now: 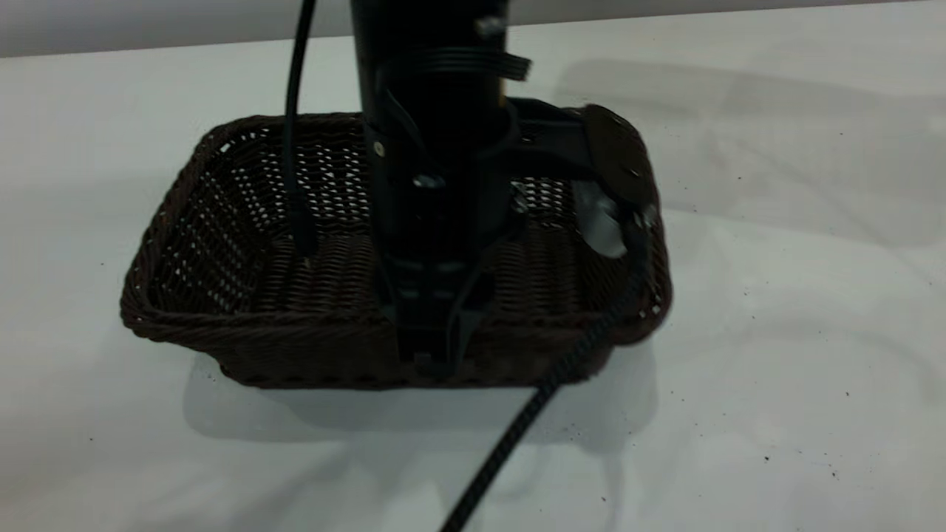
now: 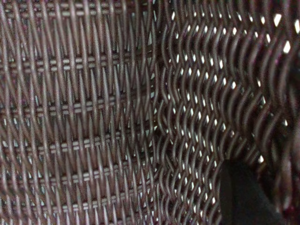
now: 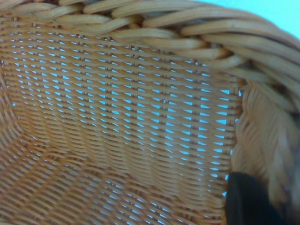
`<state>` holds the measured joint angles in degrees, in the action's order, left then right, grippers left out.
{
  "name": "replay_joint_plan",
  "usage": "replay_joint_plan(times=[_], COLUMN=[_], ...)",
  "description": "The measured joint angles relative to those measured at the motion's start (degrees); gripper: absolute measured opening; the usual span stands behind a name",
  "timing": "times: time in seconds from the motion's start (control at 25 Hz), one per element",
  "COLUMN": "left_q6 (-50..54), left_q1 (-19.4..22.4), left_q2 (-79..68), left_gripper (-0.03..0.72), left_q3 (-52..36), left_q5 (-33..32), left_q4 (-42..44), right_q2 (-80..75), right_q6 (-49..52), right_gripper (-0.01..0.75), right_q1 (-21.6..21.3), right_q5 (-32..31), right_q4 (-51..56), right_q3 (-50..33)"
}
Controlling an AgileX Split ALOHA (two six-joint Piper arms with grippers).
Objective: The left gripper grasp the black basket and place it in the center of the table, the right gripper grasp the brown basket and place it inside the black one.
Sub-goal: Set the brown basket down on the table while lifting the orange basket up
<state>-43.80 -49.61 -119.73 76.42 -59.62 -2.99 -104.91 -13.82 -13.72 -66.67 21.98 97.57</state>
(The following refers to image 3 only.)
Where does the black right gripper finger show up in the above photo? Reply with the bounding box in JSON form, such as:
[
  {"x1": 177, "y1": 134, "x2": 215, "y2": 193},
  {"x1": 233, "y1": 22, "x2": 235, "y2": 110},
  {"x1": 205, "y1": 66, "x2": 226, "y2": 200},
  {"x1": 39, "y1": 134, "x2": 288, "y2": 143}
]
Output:
[{"x1": 224, "y1": 172, "x2": 286, "y2": 225}]

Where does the orange woven rattan basket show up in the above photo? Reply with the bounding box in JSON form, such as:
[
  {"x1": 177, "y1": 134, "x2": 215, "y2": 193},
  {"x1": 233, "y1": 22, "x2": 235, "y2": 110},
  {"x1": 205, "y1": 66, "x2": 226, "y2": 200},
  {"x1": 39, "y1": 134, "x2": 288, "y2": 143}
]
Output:
[{"x1": 0, "y1": 0, "x2": 300, "y2": 225}]

